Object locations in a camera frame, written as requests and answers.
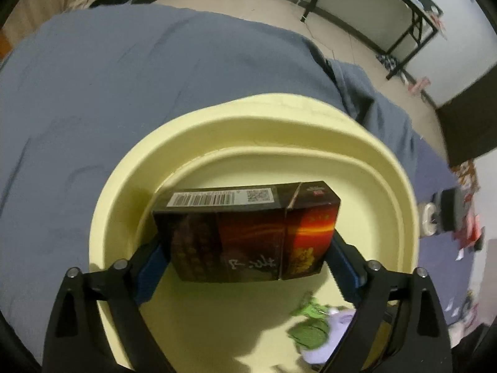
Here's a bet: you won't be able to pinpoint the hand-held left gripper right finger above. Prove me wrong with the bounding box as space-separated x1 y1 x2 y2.
318 231 454 373

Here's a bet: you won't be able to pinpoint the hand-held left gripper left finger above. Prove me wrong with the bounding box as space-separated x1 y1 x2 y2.
42 237 173 373

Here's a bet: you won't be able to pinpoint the dark brown and red carton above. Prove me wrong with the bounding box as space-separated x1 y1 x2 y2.
152 181 341 283

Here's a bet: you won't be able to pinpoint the pale yellow plastic basin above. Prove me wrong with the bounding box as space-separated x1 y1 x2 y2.
89 92 422 373

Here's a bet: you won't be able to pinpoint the purple bed sheet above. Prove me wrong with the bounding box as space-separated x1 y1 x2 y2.
412 136 482 327

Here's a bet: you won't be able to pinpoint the black and white object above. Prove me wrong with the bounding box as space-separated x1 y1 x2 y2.
420 187 471 238

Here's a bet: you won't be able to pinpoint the scattered red packets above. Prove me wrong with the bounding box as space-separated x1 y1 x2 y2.
445 159 488 329

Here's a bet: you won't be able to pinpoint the dark cabinet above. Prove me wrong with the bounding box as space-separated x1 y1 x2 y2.
435 62 497 166

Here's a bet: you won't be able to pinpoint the grey blanket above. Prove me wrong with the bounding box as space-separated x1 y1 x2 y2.
0 4 422 362

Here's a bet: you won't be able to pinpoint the pink slippers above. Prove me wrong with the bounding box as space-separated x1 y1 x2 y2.
408 77 431 94

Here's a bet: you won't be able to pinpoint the dark checkered shoes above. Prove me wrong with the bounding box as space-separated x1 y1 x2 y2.
376 53 399 71

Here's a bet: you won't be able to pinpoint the white and red papers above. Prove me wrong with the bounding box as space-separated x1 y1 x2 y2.
406 0 447 39

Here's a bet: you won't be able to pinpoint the wooden panel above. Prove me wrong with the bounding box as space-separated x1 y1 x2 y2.
0 0 94 61

